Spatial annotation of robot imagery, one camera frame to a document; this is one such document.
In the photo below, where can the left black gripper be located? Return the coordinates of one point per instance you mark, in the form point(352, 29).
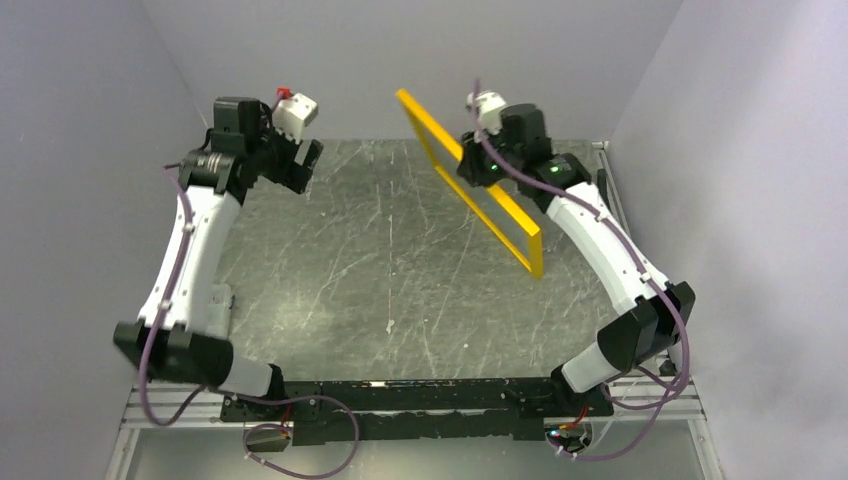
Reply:
point(293, 173)

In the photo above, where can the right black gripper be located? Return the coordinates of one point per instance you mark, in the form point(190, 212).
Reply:
point(471, 165)

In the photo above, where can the yellow picture frame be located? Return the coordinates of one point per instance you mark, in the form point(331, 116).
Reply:
point(498, 211)

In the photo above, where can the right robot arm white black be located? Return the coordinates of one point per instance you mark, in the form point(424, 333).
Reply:
point(652, 311)

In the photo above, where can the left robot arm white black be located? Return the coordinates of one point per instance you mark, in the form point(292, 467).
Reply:
point(181, 333)

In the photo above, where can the clear plastic screw box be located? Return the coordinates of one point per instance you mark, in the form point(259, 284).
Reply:
point(220, 309)

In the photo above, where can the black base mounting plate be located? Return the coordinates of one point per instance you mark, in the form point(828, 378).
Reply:
point(346, 424)

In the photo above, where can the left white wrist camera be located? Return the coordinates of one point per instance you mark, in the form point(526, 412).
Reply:
point(292, 113)

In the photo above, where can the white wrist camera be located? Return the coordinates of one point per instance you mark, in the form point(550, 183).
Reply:
point(292, 113)
point(489, 105)

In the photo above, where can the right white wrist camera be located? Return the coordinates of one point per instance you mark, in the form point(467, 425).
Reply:
point(489, 105)

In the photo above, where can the aluminium extrusion rail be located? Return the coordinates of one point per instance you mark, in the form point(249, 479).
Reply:
point(628, 398)

